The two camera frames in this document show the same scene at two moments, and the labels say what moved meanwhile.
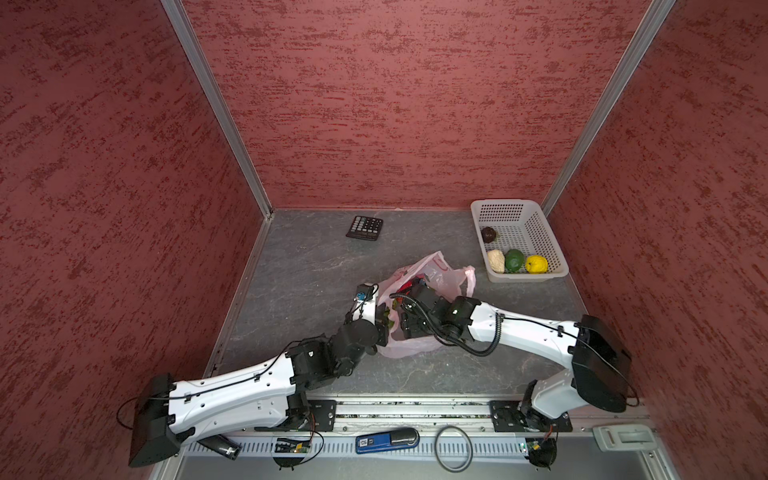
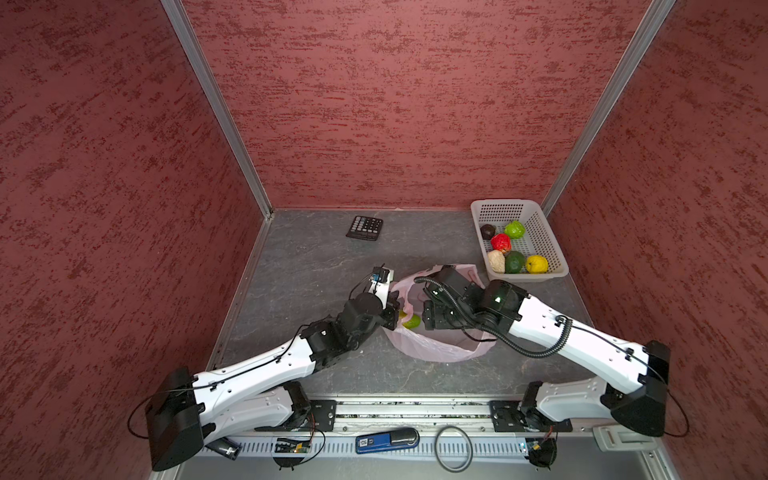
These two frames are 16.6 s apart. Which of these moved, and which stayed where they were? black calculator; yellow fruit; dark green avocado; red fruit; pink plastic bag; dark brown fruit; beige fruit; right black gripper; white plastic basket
Moved: red fruit; right black gripper; pink plastic bag
Stayed: beige fruit; white plastic basket; black calculator; dark brown fruit; dark green avocado; yellow fruit
